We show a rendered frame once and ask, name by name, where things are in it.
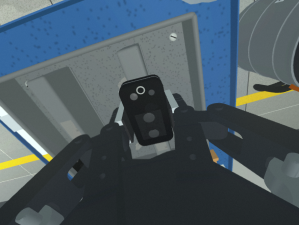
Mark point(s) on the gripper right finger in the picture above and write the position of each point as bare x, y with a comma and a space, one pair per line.
245, 130

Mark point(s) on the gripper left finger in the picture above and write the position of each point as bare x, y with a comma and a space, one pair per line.
70, 158

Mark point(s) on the black key fob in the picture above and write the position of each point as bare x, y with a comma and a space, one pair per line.
147, 109

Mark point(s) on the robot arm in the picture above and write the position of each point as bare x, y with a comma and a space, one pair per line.
266, 39

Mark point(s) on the black tool with orange end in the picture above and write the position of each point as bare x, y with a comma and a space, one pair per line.
268, 87

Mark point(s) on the grey speckled tray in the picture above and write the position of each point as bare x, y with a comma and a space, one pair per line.
93, 77

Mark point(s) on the small orange block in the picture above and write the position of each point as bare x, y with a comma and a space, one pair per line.
214, 156

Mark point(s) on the silver screw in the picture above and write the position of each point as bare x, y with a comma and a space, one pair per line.
173, 36

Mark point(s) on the blue speckled cart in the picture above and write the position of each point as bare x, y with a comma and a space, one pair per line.
70, 28

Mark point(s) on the pale grey object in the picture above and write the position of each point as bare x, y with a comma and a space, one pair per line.
198, 1

